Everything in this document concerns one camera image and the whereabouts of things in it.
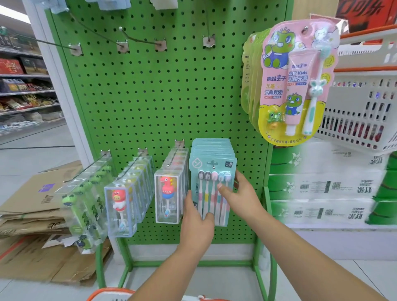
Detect person's right hand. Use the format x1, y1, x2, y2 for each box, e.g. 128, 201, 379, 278
217, 170, 269, 225

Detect person's left hand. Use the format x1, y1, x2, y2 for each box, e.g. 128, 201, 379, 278
179, 189, 216, 256

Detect clear red cartoon toothbrush box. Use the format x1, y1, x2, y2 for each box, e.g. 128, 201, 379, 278
154, 141, 188, 224

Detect bundle of cartoon toothbrush boxes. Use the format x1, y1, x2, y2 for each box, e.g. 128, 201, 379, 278
104, 149, 155, 238

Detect white orange shopping basket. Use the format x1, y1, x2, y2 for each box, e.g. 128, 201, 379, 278
87, 287, 230, 301

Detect bundle of clear kids toothbrushes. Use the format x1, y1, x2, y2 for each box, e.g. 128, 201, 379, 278
61, 152, 115, 249

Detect green pegboard display rack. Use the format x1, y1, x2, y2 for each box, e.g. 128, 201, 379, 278
46, 0, 292, 301

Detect row of twin toothbrush packs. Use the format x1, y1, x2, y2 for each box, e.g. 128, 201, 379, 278
87, 0, 131, 10

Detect row of blue toothbrush packs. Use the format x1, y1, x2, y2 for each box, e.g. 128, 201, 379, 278
37, 0, 69, 13

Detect person's left forearm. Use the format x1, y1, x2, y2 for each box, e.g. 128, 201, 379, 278
129, 245, 206, 301

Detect person's right forearm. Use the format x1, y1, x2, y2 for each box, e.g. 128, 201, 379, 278
251, 211, 387, 301

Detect basket of candies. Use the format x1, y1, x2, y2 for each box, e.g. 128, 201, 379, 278
316, 25, 397, 153

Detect row of green pink packs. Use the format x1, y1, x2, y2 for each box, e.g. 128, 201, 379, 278
241, 19, 341, 146

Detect pile of flattened cardboard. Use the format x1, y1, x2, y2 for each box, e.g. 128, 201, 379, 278
0, 160, 112, 285

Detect red cola poster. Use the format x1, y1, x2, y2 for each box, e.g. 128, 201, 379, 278
338, 0, 397, 32

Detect stocked store shelves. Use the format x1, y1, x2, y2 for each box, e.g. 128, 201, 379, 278
0, 25, 63, 134

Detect ceiling light strip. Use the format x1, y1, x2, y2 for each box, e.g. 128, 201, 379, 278
0, 6, 31, 24

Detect light wooden post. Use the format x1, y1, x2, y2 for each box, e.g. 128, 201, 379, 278
292, 0, 339, 19

